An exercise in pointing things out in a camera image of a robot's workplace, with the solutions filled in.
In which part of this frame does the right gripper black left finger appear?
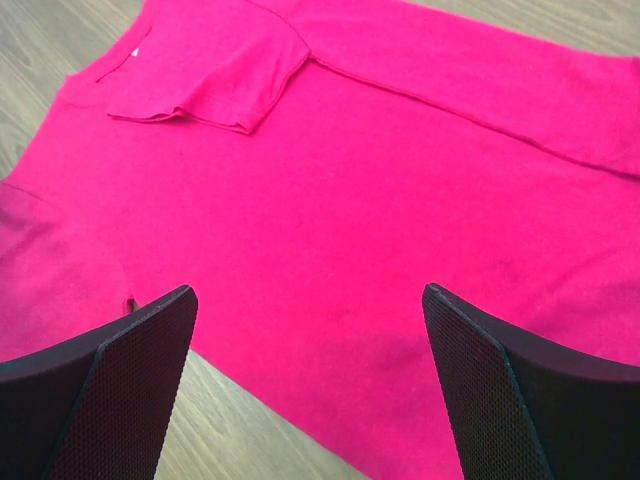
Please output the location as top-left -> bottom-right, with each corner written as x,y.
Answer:
1,285 -> 198,480

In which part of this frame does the crimson red t shirt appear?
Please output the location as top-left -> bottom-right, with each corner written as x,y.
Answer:
1,1 -> 639,479

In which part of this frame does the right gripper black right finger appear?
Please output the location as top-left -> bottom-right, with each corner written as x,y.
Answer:
422,283 -> 639,479

